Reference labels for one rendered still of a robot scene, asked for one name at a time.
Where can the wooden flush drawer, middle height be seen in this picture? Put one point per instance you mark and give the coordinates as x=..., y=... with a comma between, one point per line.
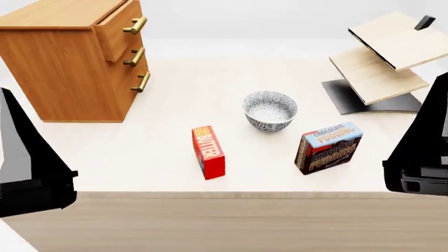
x=122, y=72

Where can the red butter box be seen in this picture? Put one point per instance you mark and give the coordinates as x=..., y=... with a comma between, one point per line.
x=210, y=155

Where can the wooden drawer with protruding front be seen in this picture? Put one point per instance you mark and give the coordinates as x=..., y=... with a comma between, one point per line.
x=113, y=34

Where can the wooden three-drawer cabinet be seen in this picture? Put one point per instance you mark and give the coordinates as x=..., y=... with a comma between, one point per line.
x=59, y=78

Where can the light wooden two-shelf rack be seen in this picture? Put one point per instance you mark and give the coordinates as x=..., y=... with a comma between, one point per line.
x=381, y=78

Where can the wooden flush drawer, lowest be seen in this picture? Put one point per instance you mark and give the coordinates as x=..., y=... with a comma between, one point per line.
x=127, y=103

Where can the chocolate pudding box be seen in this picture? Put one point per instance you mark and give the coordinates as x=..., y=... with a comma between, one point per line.
x=327, y=152

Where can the black white patterned bowl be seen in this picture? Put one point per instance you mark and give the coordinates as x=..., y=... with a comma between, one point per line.
x=270, y=113

